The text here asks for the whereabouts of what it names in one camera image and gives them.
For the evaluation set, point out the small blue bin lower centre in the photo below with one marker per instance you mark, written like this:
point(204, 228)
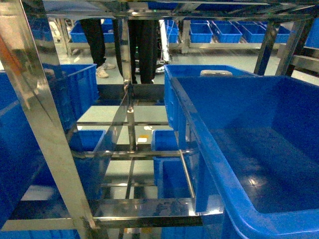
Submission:
point(169, 174)

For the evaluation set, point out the small blue bin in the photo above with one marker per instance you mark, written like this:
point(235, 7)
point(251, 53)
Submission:
point(169, 174)
point(88, 140)

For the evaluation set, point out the small blue bin lower left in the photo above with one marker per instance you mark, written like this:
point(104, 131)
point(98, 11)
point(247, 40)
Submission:
point(88, 140)

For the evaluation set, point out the person black trouser legs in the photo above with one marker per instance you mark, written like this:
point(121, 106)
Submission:
point(143, 38)

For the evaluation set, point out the large blue drop bin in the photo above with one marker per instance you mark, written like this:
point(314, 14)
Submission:
point(256, 142)

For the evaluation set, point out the blue bin row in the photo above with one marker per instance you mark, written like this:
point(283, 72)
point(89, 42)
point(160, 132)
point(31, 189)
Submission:
point(227, 33)
point(78, 36)
point(200, 33)

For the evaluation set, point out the blue bin far left row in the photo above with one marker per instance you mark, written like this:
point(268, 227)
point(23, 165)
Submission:
point(78, 36)

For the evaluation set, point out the blue bin left of rack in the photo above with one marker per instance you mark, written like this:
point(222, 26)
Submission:
point(38, 116)

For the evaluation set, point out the steel rack frame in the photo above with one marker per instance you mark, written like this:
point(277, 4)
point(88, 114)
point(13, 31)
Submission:
point(40, 208)

